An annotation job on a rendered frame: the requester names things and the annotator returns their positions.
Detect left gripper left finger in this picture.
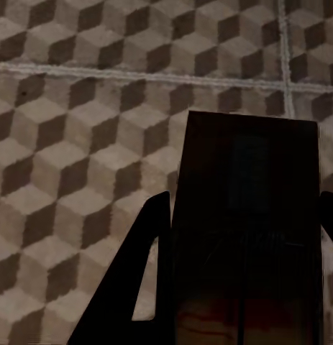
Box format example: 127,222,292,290
67,191,175,345

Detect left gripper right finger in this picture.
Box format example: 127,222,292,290
317,191,333,241

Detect mousetrap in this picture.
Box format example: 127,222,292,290
171,110,324,345

